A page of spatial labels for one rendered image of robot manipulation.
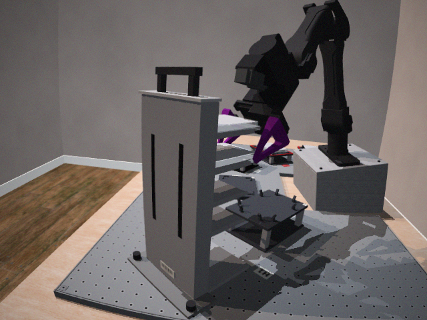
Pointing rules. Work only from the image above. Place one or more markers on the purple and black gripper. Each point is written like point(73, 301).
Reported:
point(272, 122)

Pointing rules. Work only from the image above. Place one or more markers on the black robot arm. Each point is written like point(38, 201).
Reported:
point(272, 72)

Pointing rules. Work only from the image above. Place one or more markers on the white multi-well plate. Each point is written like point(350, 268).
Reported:
point(231, 123)

